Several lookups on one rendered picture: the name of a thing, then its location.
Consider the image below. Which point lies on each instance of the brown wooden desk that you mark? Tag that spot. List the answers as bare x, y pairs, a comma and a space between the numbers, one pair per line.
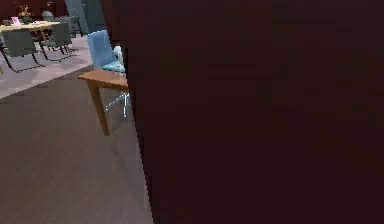
106, 80

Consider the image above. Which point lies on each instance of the white round object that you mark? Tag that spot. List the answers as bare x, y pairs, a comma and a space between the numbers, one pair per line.
118, 53

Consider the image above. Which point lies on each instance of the blue office chair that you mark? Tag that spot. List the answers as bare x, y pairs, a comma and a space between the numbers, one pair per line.
101, 50

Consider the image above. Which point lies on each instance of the grey blue door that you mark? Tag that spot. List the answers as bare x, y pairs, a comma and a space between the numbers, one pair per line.
85, 15

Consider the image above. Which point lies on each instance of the dark grey dining chair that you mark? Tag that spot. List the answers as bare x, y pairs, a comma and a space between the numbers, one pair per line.
60, 35
19, 45
47, 15

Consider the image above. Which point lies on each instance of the pale wooden dining table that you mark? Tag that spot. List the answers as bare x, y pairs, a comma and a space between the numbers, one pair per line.
30, 26

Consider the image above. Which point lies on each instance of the dark green plant pot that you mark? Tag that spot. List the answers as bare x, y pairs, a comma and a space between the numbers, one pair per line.
26, 17

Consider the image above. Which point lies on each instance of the pink box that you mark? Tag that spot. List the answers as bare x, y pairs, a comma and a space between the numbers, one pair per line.
15, 20

